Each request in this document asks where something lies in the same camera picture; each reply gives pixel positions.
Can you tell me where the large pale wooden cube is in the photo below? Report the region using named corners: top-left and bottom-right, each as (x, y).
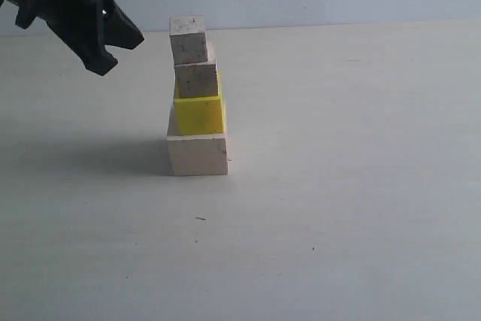
top-left (166, 105), bottom-right (228, 177)

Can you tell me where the medium wooden cube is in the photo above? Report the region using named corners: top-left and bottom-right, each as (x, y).
top-left (174, 41), bottom-right (219, 98)

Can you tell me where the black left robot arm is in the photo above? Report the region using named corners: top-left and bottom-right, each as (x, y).
top-left (2, 0), bottom-right (144, 76)

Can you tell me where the yellow cube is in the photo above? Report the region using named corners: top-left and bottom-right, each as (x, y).
top-left (173, 71), bottom-right (227, 135)

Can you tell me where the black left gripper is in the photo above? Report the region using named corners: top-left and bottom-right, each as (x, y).
top-left (14, 0), bottom-right (144, 76)

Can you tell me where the small pale wooden cube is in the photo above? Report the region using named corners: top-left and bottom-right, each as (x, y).
top-left (169, 15), bottom-right (207, 65)

